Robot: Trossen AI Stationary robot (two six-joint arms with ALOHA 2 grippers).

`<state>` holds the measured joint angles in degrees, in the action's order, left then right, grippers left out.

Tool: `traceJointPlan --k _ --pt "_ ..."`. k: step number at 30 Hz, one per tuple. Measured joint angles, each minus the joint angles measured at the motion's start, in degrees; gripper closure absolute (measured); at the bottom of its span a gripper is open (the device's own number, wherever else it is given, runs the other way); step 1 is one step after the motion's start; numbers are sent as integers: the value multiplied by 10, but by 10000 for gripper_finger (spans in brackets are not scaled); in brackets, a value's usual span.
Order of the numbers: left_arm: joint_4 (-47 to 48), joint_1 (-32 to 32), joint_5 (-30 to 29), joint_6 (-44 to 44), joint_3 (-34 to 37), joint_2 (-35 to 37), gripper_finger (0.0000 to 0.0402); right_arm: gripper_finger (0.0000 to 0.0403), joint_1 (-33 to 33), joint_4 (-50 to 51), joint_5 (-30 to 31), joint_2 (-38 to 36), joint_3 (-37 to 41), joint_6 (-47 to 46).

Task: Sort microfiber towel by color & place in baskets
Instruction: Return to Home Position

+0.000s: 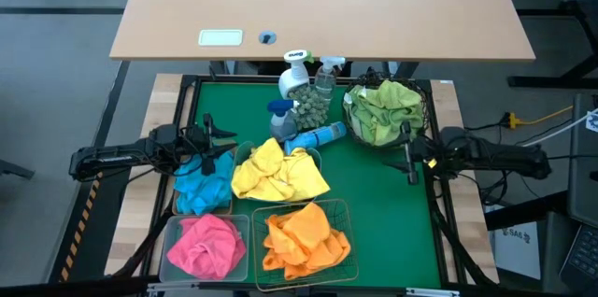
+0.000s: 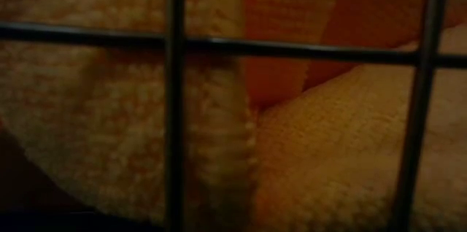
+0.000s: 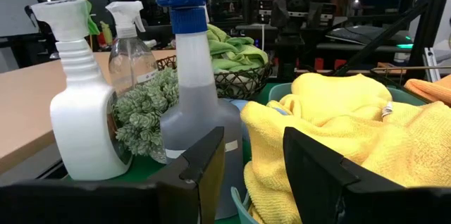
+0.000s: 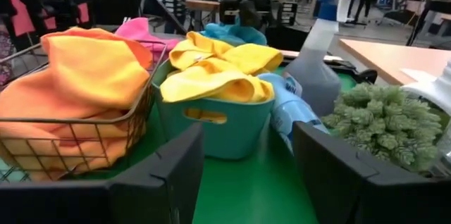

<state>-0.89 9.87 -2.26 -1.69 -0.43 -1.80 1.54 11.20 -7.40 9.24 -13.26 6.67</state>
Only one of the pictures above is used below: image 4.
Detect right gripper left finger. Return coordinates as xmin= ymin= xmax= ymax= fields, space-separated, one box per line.
xmin=0 ymin=121 xmax=205 ymax=224

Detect pink and black chair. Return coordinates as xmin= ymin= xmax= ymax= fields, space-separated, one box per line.
xmin=0 ymin=0 xmax=95 ymax=53

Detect clear spray bottle blue trigger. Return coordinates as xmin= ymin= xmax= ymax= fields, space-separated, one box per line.
xmin=283 ymin=0 xmax=364 ymax=118

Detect grey-green bumpy sponge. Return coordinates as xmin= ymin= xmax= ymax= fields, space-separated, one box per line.
xmin=320 ymin=82 xmax=444 ymax=173

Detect green table mat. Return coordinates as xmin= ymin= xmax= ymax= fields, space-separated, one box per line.
xmin=0 ymin=65 xmax=359 ymax=224

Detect green wire basket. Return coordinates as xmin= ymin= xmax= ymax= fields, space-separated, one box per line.
xmin=0 ymin=39 xmax=168 ymax=182

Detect orange microfiber towel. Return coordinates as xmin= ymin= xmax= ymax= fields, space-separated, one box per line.
xmin=40 ymin=26 xmax=154 ymax=70
xmin=44 ymin=35 xmax=152 ymax=111
xmin=0 ymin=70 xmax=148 ymax=182

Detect blue microfiber towel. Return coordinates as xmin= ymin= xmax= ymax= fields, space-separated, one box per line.
xmin=199 ymin=22 xmax=268 ymax=46

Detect pink microfiber towel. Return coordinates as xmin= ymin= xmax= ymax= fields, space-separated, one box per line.
xmin=114 ymin=16 xmax=181 ymax=63

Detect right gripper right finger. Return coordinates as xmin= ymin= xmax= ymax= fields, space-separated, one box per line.
xmin=292 ymin=120 xmax=451 ymax=224

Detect black tripod pole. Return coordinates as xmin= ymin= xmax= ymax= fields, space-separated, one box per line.
xmin=132 ymin=0 xmax=188 ymax=36

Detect blue label bottle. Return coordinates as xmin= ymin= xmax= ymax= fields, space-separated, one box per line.
xmin=257 ymin=72 xmax=331 ymax=155

